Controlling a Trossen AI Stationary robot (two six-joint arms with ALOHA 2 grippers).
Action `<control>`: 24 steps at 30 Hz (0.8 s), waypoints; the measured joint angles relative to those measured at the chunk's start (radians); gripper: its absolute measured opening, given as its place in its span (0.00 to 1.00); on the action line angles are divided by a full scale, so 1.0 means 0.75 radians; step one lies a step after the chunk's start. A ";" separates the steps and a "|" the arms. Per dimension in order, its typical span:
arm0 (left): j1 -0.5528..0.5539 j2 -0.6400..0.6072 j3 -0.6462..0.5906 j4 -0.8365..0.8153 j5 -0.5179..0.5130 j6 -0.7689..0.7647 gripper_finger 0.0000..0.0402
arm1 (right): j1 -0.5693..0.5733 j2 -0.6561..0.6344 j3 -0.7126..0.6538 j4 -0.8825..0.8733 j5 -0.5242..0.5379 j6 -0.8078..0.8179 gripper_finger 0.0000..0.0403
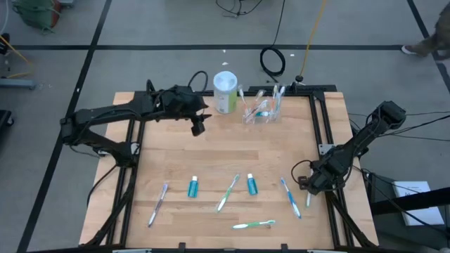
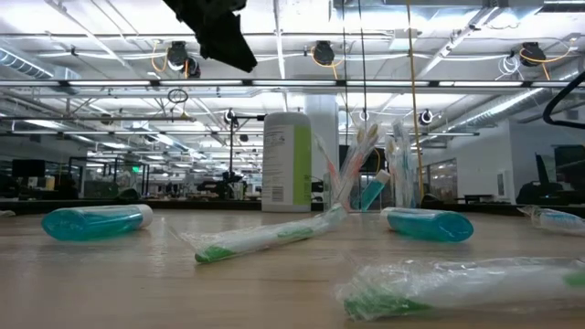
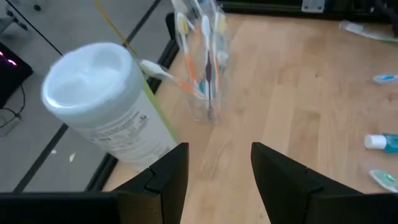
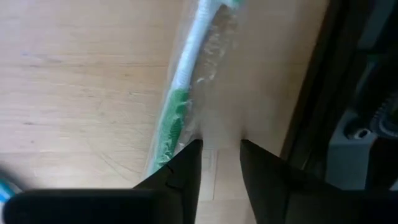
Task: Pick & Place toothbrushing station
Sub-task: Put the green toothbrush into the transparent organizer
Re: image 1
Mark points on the green toothbrush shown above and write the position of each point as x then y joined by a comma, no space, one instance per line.
253,224
308,201
227,193

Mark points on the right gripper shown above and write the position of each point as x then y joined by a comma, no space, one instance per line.
330,168

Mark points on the disinfecting wipes canister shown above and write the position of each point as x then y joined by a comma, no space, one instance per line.
225,95

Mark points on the black stand bar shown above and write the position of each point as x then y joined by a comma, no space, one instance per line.
404,203

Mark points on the clear acrylic organizer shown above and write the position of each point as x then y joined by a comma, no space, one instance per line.
270,119

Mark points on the grey stand base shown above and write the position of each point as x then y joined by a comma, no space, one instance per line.
17,83

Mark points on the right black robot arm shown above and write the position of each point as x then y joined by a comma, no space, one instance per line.
358,140

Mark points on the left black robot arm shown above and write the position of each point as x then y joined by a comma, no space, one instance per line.
105,112

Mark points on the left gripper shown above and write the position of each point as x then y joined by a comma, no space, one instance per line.
179,102

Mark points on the black aluminium table frame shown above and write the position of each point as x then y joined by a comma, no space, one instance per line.
316,89

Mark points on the green bag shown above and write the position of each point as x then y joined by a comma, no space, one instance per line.
37,14

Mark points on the white booklet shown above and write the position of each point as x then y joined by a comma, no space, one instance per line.
409,186

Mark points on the black floor object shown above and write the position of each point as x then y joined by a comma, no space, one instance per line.
5,117

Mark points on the person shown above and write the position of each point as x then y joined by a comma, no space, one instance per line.
432,42

